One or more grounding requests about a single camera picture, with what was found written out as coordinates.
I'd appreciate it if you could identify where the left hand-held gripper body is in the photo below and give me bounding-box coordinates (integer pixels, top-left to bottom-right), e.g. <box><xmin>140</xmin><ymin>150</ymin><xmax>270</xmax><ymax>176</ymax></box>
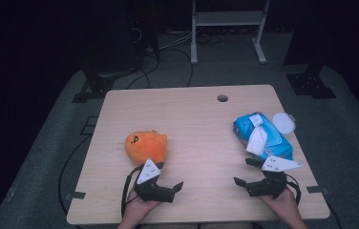
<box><xmin>133</xmin><ymin>157</ymin><xmax>176</xmax><ymax>203</ymax></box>

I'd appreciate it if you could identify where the white wet wipe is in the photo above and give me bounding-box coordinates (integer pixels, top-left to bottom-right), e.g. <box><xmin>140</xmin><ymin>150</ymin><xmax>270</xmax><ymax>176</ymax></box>
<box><xmin>245</xmin><ymin>125</ymin><xmax>268</xmax><ymax>156</ymax></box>

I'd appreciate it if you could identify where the black tape strip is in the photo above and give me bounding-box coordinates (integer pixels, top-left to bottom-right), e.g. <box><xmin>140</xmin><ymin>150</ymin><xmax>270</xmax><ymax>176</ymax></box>
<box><xmin>64</xmin><ymin>191</ymin><xmax>87</xmax><ymax>201</ymax></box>
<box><xmin>306</xmin><ymin>185</ymin><xmax>329</xmax><ymax>195</ymax></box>

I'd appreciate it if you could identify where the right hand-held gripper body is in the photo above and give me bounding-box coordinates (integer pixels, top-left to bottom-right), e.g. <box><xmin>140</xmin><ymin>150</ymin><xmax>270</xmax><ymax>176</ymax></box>
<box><xmin>245</xmin><ymin>156</ymin><xmax>304</xmax><ymax>199</ymax></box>

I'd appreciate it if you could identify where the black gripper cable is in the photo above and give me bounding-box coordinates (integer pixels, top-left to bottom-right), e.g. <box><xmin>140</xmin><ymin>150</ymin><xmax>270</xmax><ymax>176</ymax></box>
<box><xmin>120</xmin><ymin>165</ymin><xmax>143</xmax><ymax>219</ymax></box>
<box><xmin>284</xmin><ymin>173</ymin><xmax>302</xmax><ymax>204</ymax></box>

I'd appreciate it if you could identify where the person's right hand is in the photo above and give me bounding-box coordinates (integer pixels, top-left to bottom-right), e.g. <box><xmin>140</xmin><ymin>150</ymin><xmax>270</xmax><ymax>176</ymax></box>
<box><xmin>258</xmin><ymin>188</ymin><xmax>300</xmax><ymax>220</ymax></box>

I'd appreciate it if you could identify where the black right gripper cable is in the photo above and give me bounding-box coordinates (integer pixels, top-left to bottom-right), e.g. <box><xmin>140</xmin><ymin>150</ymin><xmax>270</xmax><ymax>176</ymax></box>
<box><xmin>284</xmin><ymin>173</ymin><xmax>302</xmax><ymax>204</ymax></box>

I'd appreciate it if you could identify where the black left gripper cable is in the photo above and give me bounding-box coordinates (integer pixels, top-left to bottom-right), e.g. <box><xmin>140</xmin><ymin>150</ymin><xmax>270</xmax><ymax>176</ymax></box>
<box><xmin>120</xmin><ymin>165</ymin><xmax>143</xmax><ymax>219</ymax></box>

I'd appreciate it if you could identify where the black stand base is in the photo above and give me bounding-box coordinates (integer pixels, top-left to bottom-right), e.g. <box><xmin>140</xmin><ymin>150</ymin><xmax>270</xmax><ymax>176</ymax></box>
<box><xmin>284</xmin><ymin>63</ymin><xmax>338</xmax><ymax>99</ymax></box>
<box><xmin>72</xmin><ymin>68</ymin><xmax>137</xmax><ymax>103</ymax></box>

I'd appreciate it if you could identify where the white round lid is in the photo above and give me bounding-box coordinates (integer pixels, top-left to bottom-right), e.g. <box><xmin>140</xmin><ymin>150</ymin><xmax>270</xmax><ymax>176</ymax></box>
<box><xmin>271</xmin><ymin>112</ymin><xmax>296</xmax><ymax>135</ymax></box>

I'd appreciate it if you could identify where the orange plush toy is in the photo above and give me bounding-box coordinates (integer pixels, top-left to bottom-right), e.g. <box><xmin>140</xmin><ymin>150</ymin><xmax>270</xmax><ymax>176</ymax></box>
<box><xmin>124</xmin><ymin>129</ymin><xmax>168</xmax><ymax>166</ymax></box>

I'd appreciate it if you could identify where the white metal stand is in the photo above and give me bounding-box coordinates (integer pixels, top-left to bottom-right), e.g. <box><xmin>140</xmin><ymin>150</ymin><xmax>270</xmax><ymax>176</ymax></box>
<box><xmin>190</xmin><ymin>0</ymin><xmax>271</xmax><ymax>66</ymax></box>

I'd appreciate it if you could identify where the person's left hand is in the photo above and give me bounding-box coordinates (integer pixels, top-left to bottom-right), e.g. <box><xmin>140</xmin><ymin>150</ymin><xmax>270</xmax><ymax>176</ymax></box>
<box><xmin>123</xmin><ymin>188</ymin><xmax>161</xmax><ymax>221</ymax></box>

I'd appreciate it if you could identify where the blue wet wipes pack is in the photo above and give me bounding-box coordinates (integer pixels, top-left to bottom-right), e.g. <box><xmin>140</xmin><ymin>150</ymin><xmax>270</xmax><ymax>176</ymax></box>
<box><xmin>233</xmin><ymin>112</ymin><xmax>294</xmax><ymax>161</ymax></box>

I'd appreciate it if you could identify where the black floor cable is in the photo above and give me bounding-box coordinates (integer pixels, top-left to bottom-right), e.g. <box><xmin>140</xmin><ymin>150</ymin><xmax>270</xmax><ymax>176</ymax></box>
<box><xmin>126</xmin><ymin>47</ymin><xmax>195</xmax><ymax>90</ymax></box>
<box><xmin>57</xmin><ymin>135</ymin><xmax>91</xmax><ymax>218</ymax></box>

